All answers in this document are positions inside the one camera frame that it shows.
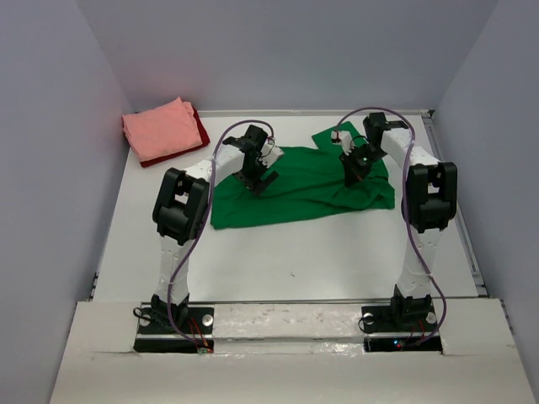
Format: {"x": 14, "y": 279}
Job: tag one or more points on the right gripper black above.
{"x": 353, "y": 174}

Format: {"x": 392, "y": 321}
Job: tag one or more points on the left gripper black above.
{"x": 254, "y": 184}

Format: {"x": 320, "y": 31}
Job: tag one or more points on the green t shirt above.
{"x": 310, "y": 186}

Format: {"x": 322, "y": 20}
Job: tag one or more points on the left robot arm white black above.
{"x": 181, "y": 211}

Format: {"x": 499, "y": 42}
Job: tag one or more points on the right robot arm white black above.
{"x": 429, "y": 202}

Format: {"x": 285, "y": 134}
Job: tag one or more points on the dark red folded t shirt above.
{"x": 204, "y": 141}

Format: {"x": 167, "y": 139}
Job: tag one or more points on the pink folded t shirt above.
{"x": 163, "y": 131}

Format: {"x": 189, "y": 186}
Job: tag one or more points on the white cardboard front cover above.
{"x": 276, "y": 353}

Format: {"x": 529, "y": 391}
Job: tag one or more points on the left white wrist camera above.
{"x": 270, "y": 154}

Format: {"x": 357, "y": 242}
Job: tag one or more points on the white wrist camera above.
{"x": 344, "y": 139}
{"x": 270, "y": 154}

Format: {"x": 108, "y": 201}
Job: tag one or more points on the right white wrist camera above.
{"x": 344, "y": 139}

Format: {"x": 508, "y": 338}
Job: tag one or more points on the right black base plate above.
{"x": 383, "y": 334}

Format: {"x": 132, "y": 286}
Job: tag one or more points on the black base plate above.
{"x": 155, "y": 335}
{"x": 383, "y": 334}

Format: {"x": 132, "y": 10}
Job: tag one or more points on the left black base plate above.
{"x": 155, "y": 335}

